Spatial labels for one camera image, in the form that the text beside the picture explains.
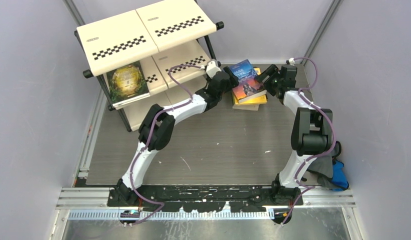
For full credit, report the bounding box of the blue Jane Eyre book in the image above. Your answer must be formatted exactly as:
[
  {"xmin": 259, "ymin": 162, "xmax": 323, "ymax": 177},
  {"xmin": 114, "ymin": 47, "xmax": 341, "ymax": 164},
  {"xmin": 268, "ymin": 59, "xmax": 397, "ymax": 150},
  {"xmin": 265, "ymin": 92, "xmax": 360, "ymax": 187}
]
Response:
[{"xmin": 229, "ymin": 59, "xmax": 267, "ymax": 104}]

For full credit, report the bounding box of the cream three-tier shelf rack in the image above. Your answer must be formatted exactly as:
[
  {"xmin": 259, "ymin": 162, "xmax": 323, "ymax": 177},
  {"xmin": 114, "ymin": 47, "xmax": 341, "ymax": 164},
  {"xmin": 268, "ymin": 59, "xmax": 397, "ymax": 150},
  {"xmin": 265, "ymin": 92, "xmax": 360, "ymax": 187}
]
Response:
[{"xmin": 74, "ymin": 0, "xmax": 224, "ymax": 132}]

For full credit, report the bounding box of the green gold cover book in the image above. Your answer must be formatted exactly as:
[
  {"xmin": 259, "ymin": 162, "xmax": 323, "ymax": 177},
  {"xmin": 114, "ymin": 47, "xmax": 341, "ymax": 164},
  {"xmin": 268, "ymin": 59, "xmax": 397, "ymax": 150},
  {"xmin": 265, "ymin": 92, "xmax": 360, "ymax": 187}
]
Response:
[{"xmin": 103, "ymin": 61, "xmax": 150, "ymax": 109}]

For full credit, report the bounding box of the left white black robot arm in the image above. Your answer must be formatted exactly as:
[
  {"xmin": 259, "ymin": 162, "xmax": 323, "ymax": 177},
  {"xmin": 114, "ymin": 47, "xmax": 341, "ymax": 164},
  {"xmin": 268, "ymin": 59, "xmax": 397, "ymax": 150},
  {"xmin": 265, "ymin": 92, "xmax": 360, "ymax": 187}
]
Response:
[{"xmin": 115, "ymin": 66, "xmax": 239, "ymax": 207}]

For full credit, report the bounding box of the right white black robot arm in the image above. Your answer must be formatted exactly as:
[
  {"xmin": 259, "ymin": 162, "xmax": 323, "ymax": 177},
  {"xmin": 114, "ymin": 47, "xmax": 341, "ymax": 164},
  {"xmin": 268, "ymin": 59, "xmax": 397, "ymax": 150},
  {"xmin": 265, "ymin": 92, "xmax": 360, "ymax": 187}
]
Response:
[{"xmin": 255, "ymin": 64, "xmax": 334, "ymax": 206}]

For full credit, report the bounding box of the yellow book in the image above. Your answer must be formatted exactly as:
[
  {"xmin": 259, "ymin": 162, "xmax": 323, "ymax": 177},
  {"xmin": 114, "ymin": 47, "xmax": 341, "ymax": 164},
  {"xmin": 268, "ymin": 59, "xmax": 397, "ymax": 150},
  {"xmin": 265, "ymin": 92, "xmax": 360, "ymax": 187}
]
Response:
[{"xmin": 232, "ymin": 67, "xmax": 267, "ymax": 105}]

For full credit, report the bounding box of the grey cloth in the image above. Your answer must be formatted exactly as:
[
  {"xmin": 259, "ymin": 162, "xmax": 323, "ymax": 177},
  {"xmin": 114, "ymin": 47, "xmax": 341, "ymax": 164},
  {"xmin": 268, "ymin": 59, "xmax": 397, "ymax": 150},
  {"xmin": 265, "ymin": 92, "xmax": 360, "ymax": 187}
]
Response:
[{"xmin": 307, "ymin": 141, "xmax": 342, "ymax": 190}]

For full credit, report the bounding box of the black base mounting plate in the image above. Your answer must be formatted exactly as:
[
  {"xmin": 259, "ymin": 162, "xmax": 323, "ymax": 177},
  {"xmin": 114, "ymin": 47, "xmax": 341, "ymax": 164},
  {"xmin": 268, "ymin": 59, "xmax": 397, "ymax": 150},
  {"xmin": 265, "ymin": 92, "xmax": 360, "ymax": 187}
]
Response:
[{"xmin": 107, "ymin": 185, "xmax": 304, "ymax": 224}]

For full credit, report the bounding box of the blue cloth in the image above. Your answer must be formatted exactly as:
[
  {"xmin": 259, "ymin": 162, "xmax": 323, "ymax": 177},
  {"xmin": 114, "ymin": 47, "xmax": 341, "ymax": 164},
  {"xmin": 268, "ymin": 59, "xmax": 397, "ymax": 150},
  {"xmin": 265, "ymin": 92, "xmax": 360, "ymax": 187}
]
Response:
[{"xmin": 330, "ymin": 160, "xmax": 350, "ymax": 192}]

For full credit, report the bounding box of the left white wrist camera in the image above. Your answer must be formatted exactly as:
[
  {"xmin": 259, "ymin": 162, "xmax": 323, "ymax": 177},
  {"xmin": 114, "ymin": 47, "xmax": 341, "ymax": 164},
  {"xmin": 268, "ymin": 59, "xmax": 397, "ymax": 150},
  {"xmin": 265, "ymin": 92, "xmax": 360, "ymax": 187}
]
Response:
[{"xmin": 200, "ymin": 59, "xmax": 222, "ymax": 79}]

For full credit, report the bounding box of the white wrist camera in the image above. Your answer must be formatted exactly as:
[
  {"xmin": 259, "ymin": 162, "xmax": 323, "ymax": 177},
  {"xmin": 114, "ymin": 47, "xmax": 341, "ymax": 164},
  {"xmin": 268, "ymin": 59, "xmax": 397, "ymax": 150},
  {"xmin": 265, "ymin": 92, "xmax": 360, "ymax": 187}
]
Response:
[
  {"xmin": 200, "ymin": 59, "xmax": 222, "ymax": 79},
  {"xmin": 285, "ymin": 57, "xmax": 296, "ymax": 66}
]

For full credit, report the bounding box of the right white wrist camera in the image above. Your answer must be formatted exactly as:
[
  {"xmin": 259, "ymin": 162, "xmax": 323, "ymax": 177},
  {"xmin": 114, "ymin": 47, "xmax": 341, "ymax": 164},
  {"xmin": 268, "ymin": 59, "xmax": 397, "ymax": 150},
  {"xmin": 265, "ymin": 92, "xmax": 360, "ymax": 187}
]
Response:
[{"xmin": 285, "ymin": 57, "xmax": 296, "ymax": 66}]

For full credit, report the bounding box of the aluminium rail frame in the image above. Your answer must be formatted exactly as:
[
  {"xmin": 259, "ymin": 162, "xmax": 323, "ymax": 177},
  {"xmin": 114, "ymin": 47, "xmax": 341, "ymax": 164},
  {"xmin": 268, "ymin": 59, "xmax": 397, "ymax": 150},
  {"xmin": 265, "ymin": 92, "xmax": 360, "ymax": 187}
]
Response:
[{"xmin": 50, "ymin": 185, "xmax": 363, "ymax": 240}]

